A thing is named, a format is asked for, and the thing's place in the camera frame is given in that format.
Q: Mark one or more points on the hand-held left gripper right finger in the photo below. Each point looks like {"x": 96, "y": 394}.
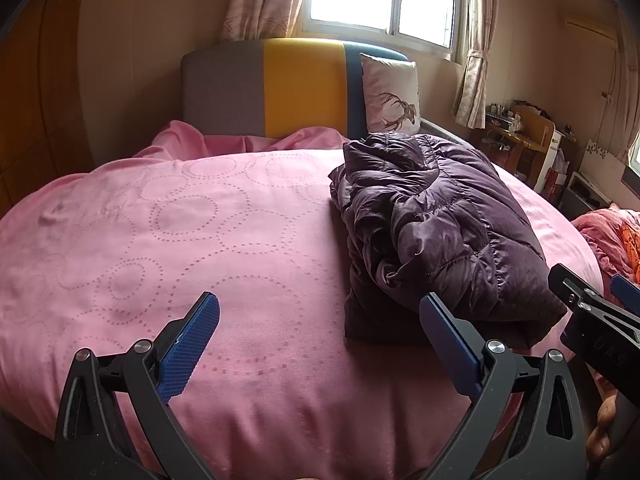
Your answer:
{"x": 450, "y": 347}

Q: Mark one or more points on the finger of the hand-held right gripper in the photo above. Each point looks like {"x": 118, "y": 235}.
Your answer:
{"x": 590, "y": 297}
{"x": 629, "y": 296}

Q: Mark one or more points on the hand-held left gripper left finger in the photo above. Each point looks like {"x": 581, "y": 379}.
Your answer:
{"x": 187, "y": 347}

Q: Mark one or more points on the purple down jacket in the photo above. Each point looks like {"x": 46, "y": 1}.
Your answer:
{"x": 440, "y": 220}

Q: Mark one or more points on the person's right hand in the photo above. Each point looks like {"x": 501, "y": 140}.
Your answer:
{"x": 600, "y": 430}

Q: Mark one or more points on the orange cloth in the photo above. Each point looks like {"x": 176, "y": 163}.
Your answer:
{"x": 631, "y": 245}

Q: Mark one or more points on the red ruffled blanket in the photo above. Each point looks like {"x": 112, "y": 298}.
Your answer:
{"x": 595, "y": 230}

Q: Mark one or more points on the grey storage box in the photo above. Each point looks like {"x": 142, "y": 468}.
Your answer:
{"x": 580, "y": 195}

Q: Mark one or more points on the pink bed cover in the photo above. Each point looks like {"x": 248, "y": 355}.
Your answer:
{"x": 175, "y": 240}

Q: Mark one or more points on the red paper bag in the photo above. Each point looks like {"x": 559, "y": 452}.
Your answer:
{"x": 555, "y": 184}

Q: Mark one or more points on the small side window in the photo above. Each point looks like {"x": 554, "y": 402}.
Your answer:
{"x": 636, "y": 155}

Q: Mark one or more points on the white cabinet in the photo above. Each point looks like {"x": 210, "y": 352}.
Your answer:
{"x": 554, "y": 147}

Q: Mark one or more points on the wooden desk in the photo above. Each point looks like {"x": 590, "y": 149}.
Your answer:
{"x": 525, "y": 145}

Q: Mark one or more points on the side window curtain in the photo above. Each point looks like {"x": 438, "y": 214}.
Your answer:
{"x": 627, "y": 85}

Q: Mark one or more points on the pink patterned curtain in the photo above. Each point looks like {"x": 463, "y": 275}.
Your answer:
{"x": 472, "y": 85}
{"x": 265, "y": 0}

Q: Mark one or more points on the white deer print pillow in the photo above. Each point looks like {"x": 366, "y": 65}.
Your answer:
{"x": 390, "y": 85}

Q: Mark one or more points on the wooden wardrobe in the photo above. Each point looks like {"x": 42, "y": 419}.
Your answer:
{"x": 45, "y": 110}

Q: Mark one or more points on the grey yellow blue headboard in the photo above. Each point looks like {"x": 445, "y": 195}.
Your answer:
{"x": 300, "y": 90}

